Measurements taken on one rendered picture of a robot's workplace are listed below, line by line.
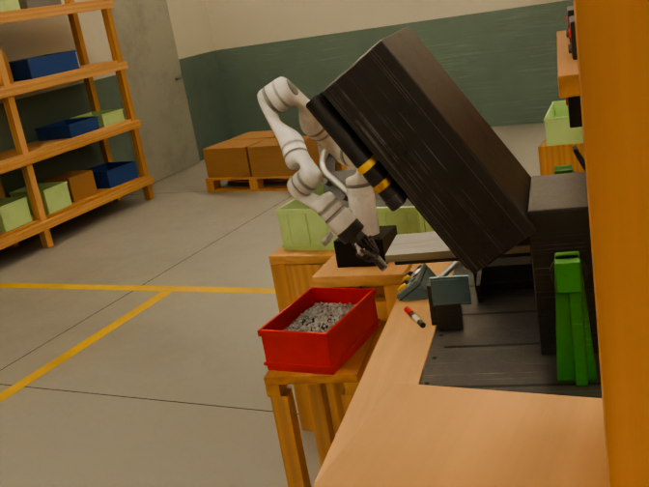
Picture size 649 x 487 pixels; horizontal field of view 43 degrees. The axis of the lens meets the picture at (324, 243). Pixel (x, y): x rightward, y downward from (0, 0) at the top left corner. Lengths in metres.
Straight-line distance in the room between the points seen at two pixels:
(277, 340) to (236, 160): 6.07
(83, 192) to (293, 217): 5.02
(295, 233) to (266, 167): 4.74
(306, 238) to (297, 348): 1.13
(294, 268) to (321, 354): 1.13
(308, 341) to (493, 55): 7.52
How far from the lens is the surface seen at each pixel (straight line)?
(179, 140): 10.06
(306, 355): 2.20
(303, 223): 3.26
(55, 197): 7.85
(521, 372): 1.87
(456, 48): 9.59
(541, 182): 2.04
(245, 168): 8.17
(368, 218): 2.79
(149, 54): 9.81
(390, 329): 2.15
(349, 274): 2.75
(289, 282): 3.31
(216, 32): 10.93
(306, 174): 2.26
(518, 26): 9.38
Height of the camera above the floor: 1.75
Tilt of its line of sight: 17 degrees down
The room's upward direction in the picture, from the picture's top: 10 degrees counter-clockwise
